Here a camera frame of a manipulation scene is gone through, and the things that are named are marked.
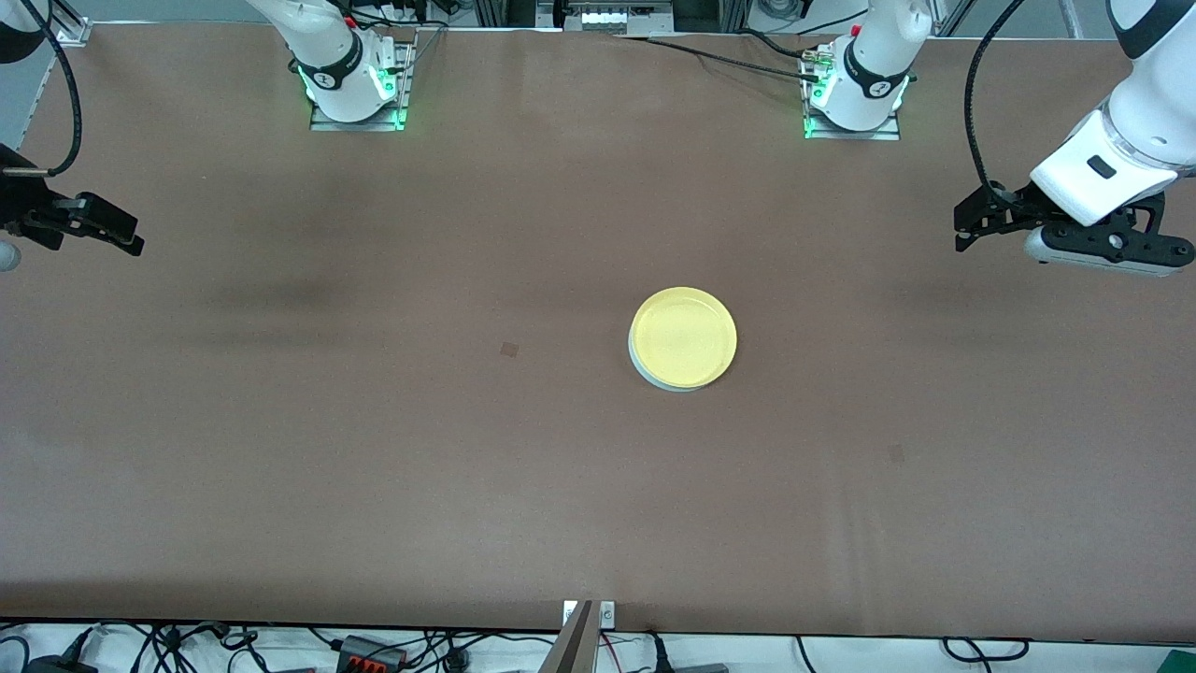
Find tangled black floor cables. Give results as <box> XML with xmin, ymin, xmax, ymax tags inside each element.
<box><xmin>0</xmin><ymin>621</ymin><xmax>562</xmax><ymax>673</ymax></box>

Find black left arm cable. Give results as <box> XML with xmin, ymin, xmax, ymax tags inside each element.
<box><xmin>964</xmin><ymin>0</ymin><xmax>1029</xmax><ymax>193</ymax></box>

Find yellow round plate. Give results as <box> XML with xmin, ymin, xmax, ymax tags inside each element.
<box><xmin>631</xmin><ymin>287</ymin><xmax>738</xmax><ymax>389</ymax></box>

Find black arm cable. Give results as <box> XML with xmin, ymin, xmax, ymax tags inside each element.
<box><xmin>5</xmin><ymin>0</ymin><xmax>83</xmax><ymax>179</ymax></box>
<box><xmin>964</xmin><ymin>0</ymin><xmax>1029</xmax><ymax>193</ymax></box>

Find black orange power strip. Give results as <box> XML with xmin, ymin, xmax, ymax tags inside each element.
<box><xmin>336</xmin><ymin>635</ymin><xmax>409</xmax><ymax>673</ymax></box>

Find looped black floor cable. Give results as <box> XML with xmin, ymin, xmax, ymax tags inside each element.
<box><xmin>941</xmin><ymin>637</ymin><xmax>1031</xmax><ymax>664</ymax></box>

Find pale green round plate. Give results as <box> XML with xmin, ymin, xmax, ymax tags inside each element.
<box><xmin>628</xmin><ymin>322</ymin><xmax>730</xmax><ymax>393</ymax></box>

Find grey aluminium rack frame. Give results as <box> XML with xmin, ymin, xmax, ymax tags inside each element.
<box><xmin>472</xmin><ymin>0</ymin><xmax>748</xmax><ymax>36</ymax></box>

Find black cable on table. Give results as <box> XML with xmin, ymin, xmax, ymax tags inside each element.
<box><xmin>612</xmin><ymin>33</ymin><xmax>828</xmax><ymax>85</ymax></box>

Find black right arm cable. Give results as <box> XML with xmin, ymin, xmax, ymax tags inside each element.
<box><xmin>5</xmin><ymin>0</ymin><xmax>83</xmax><ymax>179</ymax></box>

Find grey camera support beam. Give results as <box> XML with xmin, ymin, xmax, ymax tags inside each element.
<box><xmin>539</xmin><ymin>599</ymin><xmax>600</xmax><ymax>673</ymax></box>

